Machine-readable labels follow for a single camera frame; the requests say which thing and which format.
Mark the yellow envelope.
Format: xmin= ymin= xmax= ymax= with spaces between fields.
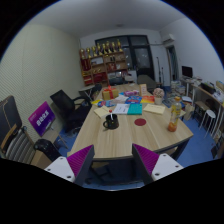
xmin=94 ymin=106 xmax=110 ymax=118
xmin=144 ymin=104 xmax=165 ymax=115

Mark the side wooden desk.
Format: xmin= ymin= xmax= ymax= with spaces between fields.
xmin=191 ymin=84 xmax=224 ymax=139

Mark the wooden conference table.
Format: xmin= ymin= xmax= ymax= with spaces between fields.
xmin=67 ymin=83 xmax=194 ymax=163

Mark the black office chair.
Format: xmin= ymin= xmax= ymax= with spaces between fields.
xmin=50 ymin=90 xmax=92 ymax=132

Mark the red round coaster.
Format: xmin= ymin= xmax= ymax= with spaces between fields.
xmin=134 ymin=118 xmax=146 ymax=126

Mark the blue booklet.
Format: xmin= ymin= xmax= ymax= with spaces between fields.
xmin=125 ymin=96 xmax=142 ymax=104

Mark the black mug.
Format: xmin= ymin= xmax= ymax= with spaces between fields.
xmin=103 ymin=114 xmax=119 ymax=130

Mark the striped grey office chair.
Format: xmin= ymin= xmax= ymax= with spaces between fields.
xmin=0 ymin=95 xmax=35 ymax=164

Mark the white paper sheet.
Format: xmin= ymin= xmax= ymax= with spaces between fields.
xmin=113 ymin=104 xmax=130 ymax=115

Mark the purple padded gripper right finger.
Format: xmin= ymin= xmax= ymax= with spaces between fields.
xmin=132 ymin=144 xmax=182 ymax=185

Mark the black computer monitor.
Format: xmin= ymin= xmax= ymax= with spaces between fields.
xmin=182 ymin=66 xmax=193 ymax=78

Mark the yellow envelope right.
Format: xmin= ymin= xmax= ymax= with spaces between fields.
xmin=144 ymin=104 xmax=165 ymax=115

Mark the colourful orange book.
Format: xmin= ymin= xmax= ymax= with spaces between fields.
xmin=141 ymin=96 xmax=154 ymax=103

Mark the yellow envelope left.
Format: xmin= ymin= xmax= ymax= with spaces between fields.
xmin=94 ymin=106 xmax=110 ymax=118

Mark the orange drink plastic bottle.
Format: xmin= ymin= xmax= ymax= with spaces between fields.
xmin=168 ymin=96 xmax=182 ymax=132

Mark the white round stool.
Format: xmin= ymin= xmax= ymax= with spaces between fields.
xmin=199 ymin=109 xmax=216 ymax=132

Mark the teal notebook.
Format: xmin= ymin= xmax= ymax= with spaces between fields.
xmin=127 ymin=104 xmax=142 ymax=115

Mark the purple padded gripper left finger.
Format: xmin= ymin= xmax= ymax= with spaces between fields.
xmin=45 ymin=145 xmax=95 ymax=186

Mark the gift box with red ribbon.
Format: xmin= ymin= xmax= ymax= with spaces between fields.
xmin=102 ymin=86 xmax=119 ymax=100

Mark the purple sign board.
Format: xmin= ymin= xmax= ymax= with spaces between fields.
xmin=28 ymin=102 xmax=55 ymax=136

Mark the wooden trophy shelf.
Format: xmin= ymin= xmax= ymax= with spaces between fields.
xmin=79 ymin=40 xmax=128 ymax=86

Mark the white air conditioner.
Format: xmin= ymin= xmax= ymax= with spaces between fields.
xmin=162 ymin=34 xmax=175 ymax=43

